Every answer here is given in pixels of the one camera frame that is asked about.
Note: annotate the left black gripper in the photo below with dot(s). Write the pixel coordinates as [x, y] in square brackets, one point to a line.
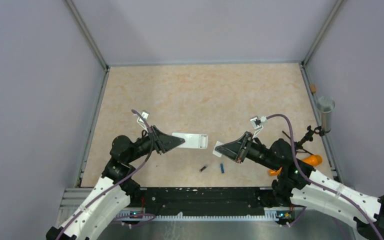
[165, 142]

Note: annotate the silver metal cylinder cup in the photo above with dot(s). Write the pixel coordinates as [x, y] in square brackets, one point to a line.
[325, 106]

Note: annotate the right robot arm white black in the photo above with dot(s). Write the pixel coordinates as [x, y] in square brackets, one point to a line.
[300, 184]

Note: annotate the white remote control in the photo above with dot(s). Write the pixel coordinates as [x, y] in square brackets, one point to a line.
[192, 140]

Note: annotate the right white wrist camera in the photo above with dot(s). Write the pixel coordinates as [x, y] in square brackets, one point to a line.
[258, 124]

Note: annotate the small cork piece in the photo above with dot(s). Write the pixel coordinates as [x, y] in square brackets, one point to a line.
[312, 88]

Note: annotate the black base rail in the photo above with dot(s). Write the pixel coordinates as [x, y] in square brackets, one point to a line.
[207, 201]

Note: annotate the black battery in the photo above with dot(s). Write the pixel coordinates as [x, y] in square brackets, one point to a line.
[203, 168]

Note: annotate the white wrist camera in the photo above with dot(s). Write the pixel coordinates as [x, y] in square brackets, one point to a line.
[258, 124]
[142, 120]

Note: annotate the orange carrot toy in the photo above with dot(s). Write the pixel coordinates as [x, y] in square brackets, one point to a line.
[313, 160]

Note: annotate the black clamp mount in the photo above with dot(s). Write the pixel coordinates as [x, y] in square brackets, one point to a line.
[309, 137]

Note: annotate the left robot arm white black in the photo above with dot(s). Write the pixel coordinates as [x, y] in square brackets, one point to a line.
[115, 188]

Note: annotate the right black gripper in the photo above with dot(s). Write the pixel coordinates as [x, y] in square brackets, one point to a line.
[235, 150]

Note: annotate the blue battery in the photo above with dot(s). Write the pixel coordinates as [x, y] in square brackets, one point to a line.
[222, 168]

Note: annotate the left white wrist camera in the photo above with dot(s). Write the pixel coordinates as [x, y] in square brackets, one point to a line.
[142, 120]

